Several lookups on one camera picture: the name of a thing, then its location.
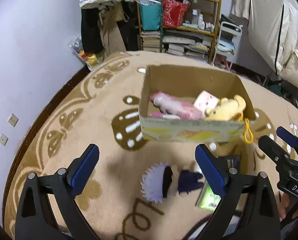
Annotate yellow dog plush toy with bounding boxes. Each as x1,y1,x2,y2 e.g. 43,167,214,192
205,95,246,121

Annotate white-haired purple plush doll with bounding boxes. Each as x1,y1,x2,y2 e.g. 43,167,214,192
141,163,204,204

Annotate pink plush toy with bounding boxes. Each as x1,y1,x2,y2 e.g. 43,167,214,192
150,92,205,120

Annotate person's right hand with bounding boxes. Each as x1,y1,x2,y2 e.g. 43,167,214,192
278,193,298,221

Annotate green tissue pack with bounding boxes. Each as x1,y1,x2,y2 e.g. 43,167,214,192
196,182,221,212

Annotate open cardboard box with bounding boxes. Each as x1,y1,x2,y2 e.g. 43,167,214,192
139,65,256,144

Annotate white utility cart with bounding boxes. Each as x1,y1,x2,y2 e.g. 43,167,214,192
212,21,243,65

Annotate stack of books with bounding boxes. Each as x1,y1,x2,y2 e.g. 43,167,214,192
140,29,214,61

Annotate wooden bookshelf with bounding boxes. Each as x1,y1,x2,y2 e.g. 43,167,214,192
137,0,222,63

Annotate plastic bag of toys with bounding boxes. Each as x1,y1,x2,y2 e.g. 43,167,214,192
70,36,100,71

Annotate red gift bag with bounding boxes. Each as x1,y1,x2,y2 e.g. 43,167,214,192
163,0,190,28

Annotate dark hanging coat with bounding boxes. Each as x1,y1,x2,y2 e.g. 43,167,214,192
81,8,104,54

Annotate teal gift bag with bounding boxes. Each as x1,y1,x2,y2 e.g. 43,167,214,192
137,0,161,31

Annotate beige hanging garment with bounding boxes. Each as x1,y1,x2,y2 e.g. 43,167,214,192
98,2,126,58

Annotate white wall socket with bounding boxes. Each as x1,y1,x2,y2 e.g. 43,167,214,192
0,133,8,146
8,113,19,127

